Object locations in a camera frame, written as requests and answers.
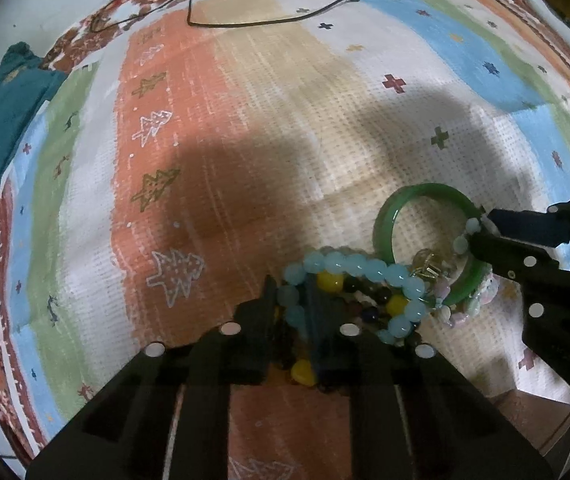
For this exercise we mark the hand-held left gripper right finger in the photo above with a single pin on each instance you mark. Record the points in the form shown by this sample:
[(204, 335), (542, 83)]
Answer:
[(326, 332)]

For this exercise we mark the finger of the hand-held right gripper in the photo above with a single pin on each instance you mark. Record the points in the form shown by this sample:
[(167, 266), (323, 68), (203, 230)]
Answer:
[(507, 255), (517, 225)]

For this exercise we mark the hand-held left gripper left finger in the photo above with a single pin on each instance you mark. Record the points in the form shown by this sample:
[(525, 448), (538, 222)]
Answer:
[(266, 310)]

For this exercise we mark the green jade bangle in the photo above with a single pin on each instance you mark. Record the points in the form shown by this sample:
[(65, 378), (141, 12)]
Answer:
[(390, 205)]

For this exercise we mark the striped colourful blanket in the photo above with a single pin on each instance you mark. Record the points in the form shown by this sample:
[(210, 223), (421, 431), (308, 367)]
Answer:
[(265, 125)]

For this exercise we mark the teal pillow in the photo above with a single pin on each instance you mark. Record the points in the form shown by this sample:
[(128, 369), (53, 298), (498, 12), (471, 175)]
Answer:
[(0, 120)]

